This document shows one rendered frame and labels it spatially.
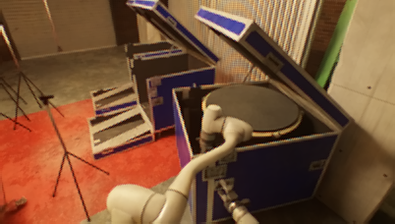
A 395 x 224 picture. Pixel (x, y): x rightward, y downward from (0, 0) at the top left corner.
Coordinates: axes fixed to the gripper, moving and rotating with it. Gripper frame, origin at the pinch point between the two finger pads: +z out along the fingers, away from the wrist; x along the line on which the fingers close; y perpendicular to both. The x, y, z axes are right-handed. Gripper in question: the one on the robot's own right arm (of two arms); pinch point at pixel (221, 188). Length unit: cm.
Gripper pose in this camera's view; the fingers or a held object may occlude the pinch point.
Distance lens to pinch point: 142.3
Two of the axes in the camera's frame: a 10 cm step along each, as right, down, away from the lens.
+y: -8.9, 2.2, -4.0
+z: -4.5, -4.3, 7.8
